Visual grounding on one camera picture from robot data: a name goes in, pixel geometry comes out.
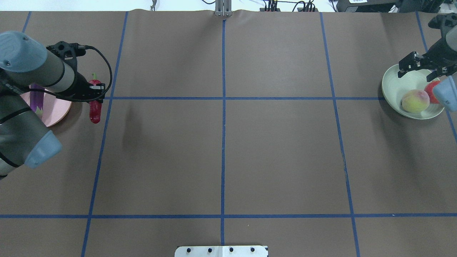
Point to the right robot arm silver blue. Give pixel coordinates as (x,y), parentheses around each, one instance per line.
(445,91)

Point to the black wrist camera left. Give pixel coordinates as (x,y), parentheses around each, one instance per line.
(66,51)

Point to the yellow green peach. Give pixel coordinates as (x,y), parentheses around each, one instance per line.
(415,101)

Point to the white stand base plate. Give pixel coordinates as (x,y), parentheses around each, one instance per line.
(222,251)

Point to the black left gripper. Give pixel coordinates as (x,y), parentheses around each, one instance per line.
(82,88)

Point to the purple eggplant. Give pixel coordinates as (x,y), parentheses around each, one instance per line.
(37,100)

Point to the red chili pepper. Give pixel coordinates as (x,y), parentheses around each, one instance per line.
(95,106)

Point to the green plate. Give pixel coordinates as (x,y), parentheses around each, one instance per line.
(394,89)

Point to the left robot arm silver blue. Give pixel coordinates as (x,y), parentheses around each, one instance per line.
(27,66)

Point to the aluminium frame post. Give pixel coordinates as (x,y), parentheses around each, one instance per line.
(223,8)

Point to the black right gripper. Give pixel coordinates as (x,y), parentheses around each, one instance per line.
(438,55)

